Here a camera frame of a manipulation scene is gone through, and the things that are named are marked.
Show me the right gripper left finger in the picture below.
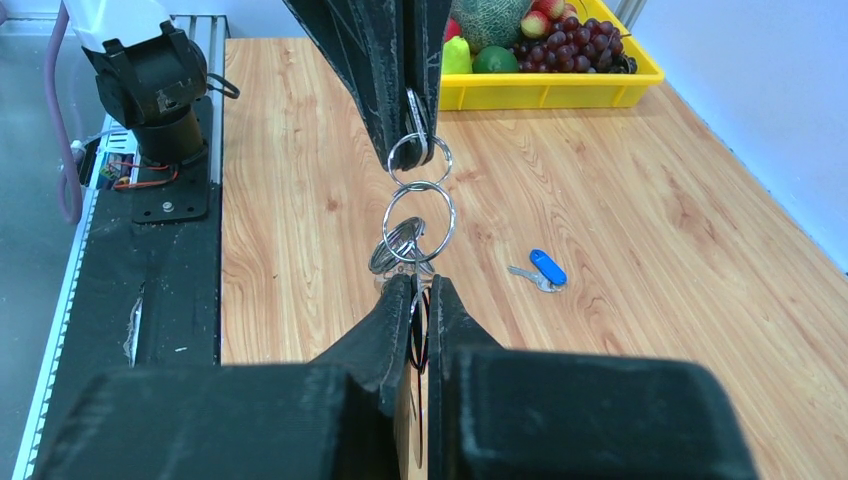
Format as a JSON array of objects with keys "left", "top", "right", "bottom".
[{"left": 34, "top": 275, "right": 412, "bottom": 479}]

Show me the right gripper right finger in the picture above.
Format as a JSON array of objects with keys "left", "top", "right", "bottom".
[{"left": 428, "top": 276, "right": 758, "bottom": 479}]

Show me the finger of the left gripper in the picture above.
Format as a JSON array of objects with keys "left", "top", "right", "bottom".
[
  {"left": 404, "top": 0, "right": 451, "bottom": 143},
  {"left": 285, "top": 0, "right": 404, "bottom": 168}
]

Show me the blue key tag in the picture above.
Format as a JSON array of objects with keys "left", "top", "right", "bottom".
[{"left": 507, "top": 249, "right": 568, "bottom": 293}]

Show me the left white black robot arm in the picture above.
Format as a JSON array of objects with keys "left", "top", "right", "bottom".
[{"left": 59, "top": 1, "right": 451, "bottom": 172}]

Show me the right red apple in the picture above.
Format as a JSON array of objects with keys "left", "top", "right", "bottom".
[{"left": 443, "top": 17, "right": 462, "bottom": 43}]

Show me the green melon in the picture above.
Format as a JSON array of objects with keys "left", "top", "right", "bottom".
[{"left": 450, "top": 0, "right": 532, "bottom": 54}]

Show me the green lime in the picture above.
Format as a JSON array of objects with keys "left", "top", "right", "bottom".
[{"left": 472, "top": 45, "right": 520, "bottom": 74}]

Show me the yellow plastic fruit tray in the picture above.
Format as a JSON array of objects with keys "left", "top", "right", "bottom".
[{"left": 439, "top": 37, "right": 665, "bottom": 111}]

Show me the dark purple grape bunch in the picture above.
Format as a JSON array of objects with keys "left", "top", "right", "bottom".
[{"left": 508, "top": 18, "right": 639, "bottom": 74}]

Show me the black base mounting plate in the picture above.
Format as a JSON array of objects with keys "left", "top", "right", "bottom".
[{"left": 34, "top": 97, "right": 222, "bottom": 472}]

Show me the aluminium frame rail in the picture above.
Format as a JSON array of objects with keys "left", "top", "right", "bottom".
[{"left": 174, "top": 14, "right": 228, "bottom": 184}]

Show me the slotted cable duct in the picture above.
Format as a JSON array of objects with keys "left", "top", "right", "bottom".
[{"left": 9, "top": 112, "right": 144, "bottom": 480}]

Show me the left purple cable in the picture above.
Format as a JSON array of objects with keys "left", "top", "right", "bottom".
[{"left": 42, "top": 3, "right": 84, "bottom": 227}]

